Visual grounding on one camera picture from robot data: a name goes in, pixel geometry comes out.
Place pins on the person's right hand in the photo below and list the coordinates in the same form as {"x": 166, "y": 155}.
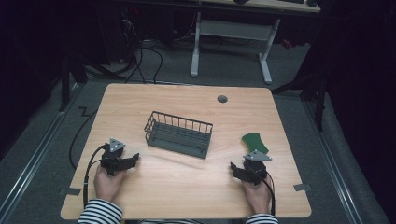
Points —
{"x": 259, "y": 197}

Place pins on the aluminium floor rail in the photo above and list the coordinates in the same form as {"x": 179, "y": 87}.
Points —
{"x": 336, "y": 168}
{"x": 34, "y": 161}

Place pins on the black metal stand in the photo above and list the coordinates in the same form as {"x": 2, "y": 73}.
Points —
{"x": 65, "y": 84}
{"x": 319, "y": 99}

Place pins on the person's left hand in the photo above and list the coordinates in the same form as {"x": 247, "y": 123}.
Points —
{"x": 106, "y": 186}

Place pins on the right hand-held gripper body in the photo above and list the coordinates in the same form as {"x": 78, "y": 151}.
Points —
{"x": 257, "y": 169}

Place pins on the green sponge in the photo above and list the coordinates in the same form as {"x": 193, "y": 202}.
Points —
{"x": 253, "y": 141}

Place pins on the white-framed wooden desk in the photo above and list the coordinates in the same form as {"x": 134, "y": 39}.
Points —
{"x": 236, "y": 29}

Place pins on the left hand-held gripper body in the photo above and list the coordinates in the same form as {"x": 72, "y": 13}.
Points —
{"x": 112, "y": 160}

